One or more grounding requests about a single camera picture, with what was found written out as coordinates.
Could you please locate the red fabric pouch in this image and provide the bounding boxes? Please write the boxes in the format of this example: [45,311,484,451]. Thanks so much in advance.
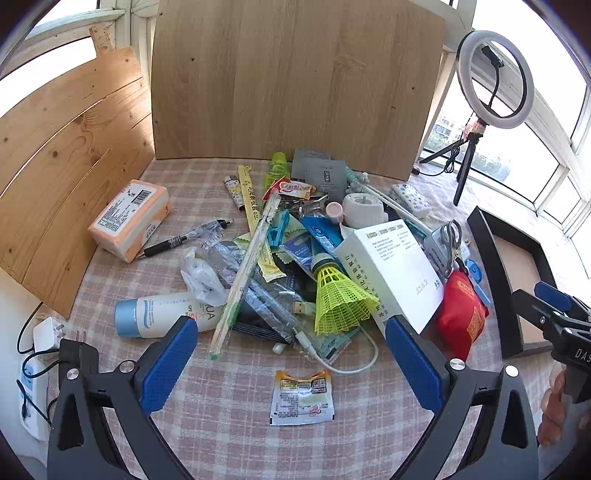
[436,270,490,362]

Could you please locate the light wooden board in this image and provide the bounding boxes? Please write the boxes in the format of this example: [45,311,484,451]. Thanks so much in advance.
[151,0,448,182]

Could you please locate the red orange snack sachet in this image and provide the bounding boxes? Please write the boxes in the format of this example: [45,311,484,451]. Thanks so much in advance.
[263,178,320,201]

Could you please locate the yellow plastic shuttlecock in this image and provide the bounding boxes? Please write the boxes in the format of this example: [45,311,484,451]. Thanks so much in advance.
[310,254,380,337]

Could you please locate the black tray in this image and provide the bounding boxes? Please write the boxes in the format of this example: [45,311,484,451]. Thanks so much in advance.
[467,206,560,360]

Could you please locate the orange tissue pack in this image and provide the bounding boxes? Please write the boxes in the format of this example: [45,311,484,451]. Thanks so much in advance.
[88,179,172,264]

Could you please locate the white sunscreen bottle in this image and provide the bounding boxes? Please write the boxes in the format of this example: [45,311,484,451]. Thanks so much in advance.
[115,291,232,340]

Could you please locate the yellow chopstick sleeve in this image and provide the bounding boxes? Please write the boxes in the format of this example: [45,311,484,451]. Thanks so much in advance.
[237,165,262,232]

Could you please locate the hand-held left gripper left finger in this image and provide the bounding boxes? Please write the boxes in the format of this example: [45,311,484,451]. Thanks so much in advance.
[46,316,199,480]

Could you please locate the white cardboard box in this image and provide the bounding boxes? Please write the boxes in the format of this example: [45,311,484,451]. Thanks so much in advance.
[335,219,445,334]

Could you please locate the patterned white tissue pack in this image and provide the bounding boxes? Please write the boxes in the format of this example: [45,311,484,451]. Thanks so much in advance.
[389,183,432,219]

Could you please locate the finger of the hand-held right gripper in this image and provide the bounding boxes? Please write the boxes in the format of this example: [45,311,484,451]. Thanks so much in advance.
[534,281,591,319]
[511,289,566,344]

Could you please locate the blue wipes packet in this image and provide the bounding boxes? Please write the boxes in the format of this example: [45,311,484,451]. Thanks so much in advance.
[281,217,349,278]

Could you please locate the patterned lighter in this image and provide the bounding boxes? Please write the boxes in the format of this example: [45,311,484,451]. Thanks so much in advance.
[223,175,245,212]

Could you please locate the black pen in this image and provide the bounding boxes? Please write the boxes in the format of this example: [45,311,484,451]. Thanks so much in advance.
[137,218,235,260]

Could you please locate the orange white sauce sachet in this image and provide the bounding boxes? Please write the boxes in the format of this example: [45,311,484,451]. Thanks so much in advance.
[270,369,335,426]

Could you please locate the green sachet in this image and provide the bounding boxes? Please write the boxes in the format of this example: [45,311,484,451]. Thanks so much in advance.
[264,152,291,195]

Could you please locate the black tripod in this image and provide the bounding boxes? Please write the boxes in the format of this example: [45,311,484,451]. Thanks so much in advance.
[418,117,486,207]

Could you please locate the metal spring clamp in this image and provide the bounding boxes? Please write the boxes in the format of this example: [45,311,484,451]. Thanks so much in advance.
[422,219,469,280]

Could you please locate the white round plastic device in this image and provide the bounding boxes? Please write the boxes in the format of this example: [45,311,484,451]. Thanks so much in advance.
[342,193,389,230]

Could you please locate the blue clothes peg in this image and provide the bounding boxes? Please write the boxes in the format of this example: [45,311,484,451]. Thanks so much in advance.
[265,211,291,245]

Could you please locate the white power strip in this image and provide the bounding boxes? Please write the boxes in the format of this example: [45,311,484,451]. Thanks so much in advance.
[17,354,58,439]

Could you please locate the yellow printed sachet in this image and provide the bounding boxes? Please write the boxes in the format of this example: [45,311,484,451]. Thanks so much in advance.
[256,237,288,283]

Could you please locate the pine plank board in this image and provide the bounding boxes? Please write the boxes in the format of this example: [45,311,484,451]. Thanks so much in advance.
[0,25,156,320]

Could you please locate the white charger plug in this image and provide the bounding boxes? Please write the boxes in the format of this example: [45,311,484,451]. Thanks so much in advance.
[32,316,66,355]

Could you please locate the clear plastic bag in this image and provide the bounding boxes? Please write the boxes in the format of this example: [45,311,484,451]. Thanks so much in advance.
[179,247,230,308]

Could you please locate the white usb cable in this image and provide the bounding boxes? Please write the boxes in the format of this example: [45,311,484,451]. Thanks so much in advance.
[272,300,380,374]

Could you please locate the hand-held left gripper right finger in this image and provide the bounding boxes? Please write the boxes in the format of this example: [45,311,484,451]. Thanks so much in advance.
[385,315,540,480]

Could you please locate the white ring light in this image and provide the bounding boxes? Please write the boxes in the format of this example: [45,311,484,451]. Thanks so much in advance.
[457,30,535,131]

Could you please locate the white thick cable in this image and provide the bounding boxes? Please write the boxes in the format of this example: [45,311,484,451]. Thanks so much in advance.
[365,182,437,234]

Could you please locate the chopsticks in clear sleeve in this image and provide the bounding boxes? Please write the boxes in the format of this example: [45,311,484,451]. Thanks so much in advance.
[209,194,282,361]

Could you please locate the person's right hand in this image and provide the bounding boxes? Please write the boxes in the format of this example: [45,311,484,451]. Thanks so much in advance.
[537,369,571,446]

